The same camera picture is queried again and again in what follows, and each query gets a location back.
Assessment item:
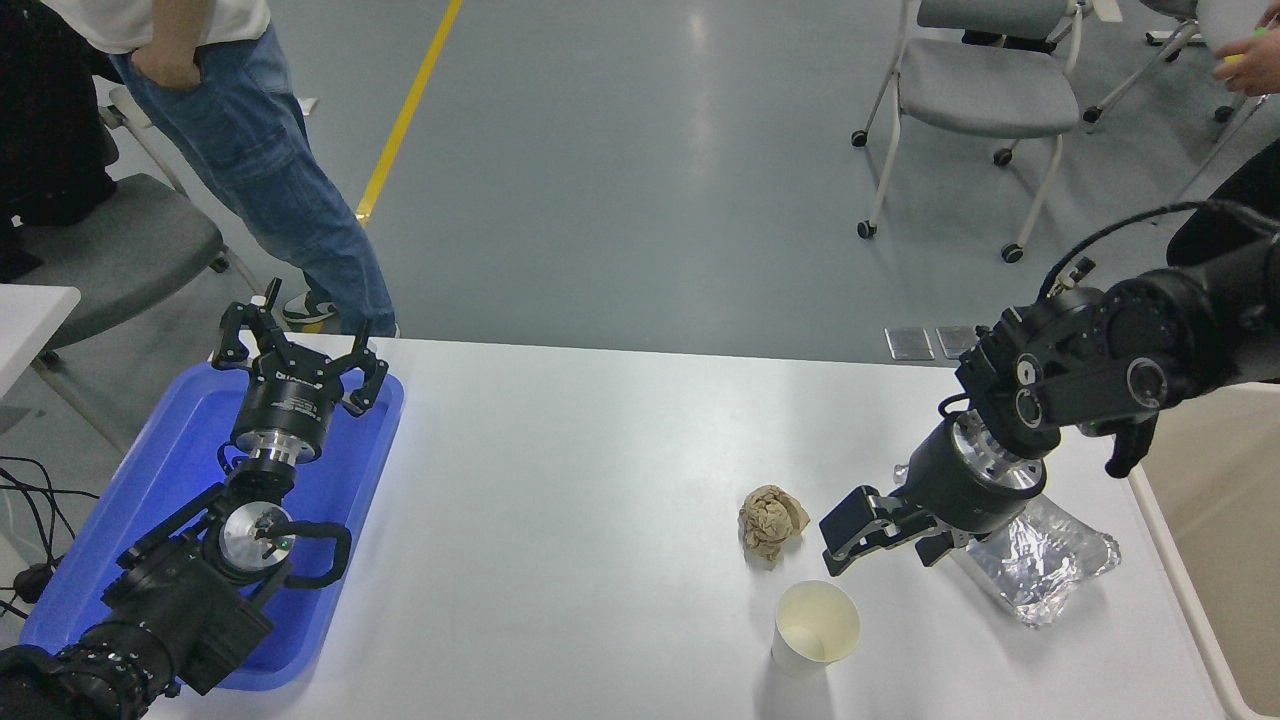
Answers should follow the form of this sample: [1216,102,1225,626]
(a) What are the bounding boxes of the black floor cables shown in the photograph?
[0,457,101,621]

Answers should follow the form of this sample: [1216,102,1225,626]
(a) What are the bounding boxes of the grey padded office chair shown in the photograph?
[0,85,266,453]

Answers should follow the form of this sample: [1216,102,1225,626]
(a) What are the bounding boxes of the silver foil tray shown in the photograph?
[893,462,1121,628]

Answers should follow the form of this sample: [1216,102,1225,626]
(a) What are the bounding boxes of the white-framed chair on castors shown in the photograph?
[1083,0,1206,124]

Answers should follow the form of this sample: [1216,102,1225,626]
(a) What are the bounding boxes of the person's hand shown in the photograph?
[1213,28,1280,97]

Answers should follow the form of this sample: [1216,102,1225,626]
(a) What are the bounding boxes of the black jacket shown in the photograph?
[0,0,121,283]

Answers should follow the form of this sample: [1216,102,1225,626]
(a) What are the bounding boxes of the blue plastic tray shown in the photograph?
[20,360,406,693]

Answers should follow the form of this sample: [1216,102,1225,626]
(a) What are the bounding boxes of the person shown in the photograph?
[40,0,401,338]
[1165,25,1280,266]

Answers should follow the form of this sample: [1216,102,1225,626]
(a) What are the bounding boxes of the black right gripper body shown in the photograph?
[893,415,1036,538]

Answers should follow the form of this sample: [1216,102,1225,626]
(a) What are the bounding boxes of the white paper cup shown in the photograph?
[770,581,861,681]

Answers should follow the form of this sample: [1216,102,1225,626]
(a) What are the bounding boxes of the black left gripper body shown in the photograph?
[234,360,347,443]

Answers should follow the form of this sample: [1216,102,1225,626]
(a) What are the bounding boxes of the crumpled tan paper ball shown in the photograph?
[738,485,811,563]

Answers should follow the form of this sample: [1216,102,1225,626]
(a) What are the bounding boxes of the large pale bin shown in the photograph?
[1130,385,1280,720]

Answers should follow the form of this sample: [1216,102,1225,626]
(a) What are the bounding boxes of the white-backed chair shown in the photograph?
[1175,0,1280,201]

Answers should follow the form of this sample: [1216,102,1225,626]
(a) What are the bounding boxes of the grey chair on castors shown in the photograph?
[852,0,1089,264]

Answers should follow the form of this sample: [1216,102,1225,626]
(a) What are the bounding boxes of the person's left hand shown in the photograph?
[133,48,204,91]

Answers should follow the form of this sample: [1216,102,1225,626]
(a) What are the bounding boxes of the small white table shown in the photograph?
[0,285,81,401]

